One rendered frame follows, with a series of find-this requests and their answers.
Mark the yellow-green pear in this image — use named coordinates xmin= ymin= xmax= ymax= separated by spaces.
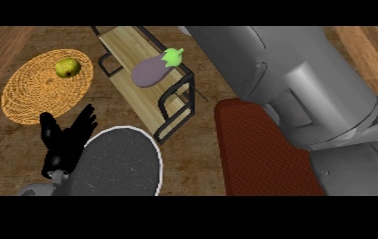
xmin=53 ymin=57 xmax=83 ymax=79

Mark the dark grey plate, white rim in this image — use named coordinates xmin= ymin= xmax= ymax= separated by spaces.
xmin=64 ymin=125 xmax=164 ymax=197

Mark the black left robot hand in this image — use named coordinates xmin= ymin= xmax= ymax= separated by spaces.
xmin=39 ymin=103 xmax=99 ymax=181

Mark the dark red placemat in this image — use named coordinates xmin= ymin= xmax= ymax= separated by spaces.
xmin=214 ymin=98 xmax=328 ymax=197

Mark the wooden tiered shelf, black frame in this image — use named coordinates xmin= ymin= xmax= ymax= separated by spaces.
xmin=89 ymin=26 xmax=208 ymax=145

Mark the purple eggplant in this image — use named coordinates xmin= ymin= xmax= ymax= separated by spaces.
xmin=130 ymin=47 xmax=186 ymax=89

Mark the round wicker tray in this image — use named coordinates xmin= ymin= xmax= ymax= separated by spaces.
xmin=0 ymin=48 xmax=95 ymax=126

